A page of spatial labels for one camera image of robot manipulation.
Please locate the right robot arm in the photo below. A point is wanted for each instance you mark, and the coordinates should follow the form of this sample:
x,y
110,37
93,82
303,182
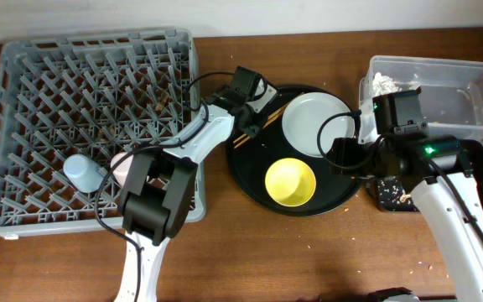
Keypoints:
x,y
442,174

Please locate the pink cup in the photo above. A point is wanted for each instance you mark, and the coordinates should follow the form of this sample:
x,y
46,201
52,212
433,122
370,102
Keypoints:
x,y
121,167

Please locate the clear plastic bin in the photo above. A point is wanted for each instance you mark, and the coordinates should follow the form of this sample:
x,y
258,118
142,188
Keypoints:
x,y
451,97

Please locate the grey dishwasher rack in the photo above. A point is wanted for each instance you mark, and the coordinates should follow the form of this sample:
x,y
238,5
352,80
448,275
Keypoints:
x,y
92,95

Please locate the yellow bowl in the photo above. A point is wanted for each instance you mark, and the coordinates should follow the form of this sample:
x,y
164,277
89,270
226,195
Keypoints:
x,y
290,182

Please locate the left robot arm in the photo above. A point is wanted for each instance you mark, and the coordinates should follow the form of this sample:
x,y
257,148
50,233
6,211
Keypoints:
x,y
158,184

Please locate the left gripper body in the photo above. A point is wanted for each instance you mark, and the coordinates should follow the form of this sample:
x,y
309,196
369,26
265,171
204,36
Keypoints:
x,y
253,119

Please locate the upper wooden chopstick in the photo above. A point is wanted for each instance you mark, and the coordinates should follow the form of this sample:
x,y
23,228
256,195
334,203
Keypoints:
x,y
280,110

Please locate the food scraps pile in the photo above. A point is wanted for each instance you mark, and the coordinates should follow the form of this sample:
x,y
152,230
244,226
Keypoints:
x,y
391,193

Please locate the blue cup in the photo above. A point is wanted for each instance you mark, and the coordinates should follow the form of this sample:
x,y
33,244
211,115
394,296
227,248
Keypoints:
x,y
83,173

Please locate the grey round plate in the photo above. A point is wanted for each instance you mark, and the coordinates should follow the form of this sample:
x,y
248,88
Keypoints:
x,y
305,114

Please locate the round black tray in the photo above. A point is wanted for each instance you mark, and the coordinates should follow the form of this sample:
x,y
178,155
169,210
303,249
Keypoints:
x,y
249,163

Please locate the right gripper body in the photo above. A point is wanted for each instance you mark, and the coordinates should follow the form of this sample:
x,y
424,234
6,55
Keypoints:
x,y
350,153

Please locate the black rectangular bin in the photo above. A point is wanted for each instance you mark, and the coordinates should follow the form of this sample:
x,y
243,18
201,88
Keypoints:
x,y
474,152

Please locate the wooden chopstick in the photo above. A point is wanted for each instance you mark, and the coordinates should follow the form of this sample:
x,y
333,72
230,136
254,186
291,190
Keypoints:
x,y
280,110
239,142

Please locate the lower wooden chopstick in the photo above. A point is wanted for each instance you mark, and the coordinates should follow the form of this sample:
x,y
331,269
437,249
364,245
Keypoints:
x,y
239,142

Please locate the white tissue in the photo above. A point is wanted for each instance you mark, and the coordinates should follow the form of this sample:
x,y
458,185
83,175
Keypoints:
x,y
383,85

